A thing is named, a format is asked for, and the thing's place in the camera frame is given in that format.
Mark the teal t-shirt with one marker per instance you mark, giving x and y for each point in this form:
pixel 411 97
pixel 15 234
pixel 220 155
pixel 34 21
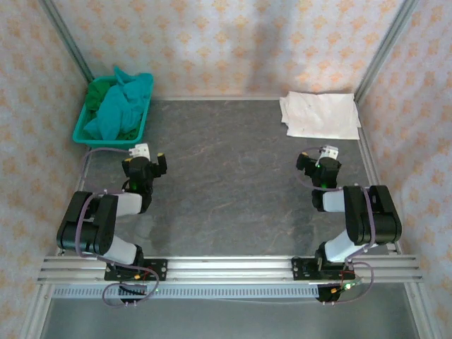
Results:
pixel 116 109

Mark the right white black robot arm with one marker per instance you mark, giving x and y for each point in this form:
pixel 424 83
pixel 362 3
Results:
pixel 374 219

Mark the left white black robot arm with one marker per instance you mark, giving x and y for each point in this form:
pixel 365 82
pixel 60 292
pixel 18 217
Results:
pixel 88 229

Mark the white folded t-shirt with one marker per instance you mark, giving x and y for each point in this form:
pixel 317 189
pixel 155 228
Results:
pixel 321 113

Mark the teal plastic basket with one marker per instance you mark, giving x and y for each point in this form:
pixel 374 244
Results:
pixel 79 136

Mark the green t-shirt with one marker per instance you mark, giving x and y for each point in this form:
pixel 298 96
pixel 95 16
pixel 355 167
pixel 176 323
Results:
pixel 96 95

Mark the aluminium table edge bar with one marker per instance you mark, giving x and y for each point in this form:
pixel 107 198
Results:
pixel 219 98

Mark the small green circuit board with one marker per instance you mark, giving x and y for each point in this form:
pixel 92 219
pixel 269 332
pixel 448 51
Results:
pixel 350 285

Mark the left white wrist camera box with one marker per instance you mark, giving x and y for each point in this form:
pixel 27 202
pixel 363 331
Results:
pixel 140 151

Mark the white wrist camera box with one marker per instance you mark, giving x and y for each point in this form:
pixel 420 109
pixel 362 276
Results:
pixel 328 152
pixel 140 151

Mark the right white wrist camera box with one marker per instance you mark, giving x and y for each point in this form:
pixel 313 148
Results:
pixel 328 152

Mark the aluminium table side rail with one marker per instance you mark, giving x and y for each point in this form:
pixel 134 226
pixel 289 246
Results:
pixel 369 155

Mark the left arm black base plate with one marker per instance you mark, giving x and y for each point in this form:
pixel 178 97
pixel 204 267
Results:
pixel 159 270

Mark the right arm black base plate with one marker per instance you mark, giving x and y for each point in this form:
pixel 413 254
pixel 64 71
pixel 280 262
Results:
pixel 303 270

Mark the aluminium mounting rail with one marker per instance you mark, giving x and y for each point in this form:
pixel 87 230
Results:
pixel 229 268

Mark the aluminium frame post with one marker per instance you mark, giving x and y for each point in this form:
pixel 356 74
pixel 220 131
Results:
pixel 67 42
pixel 385 46

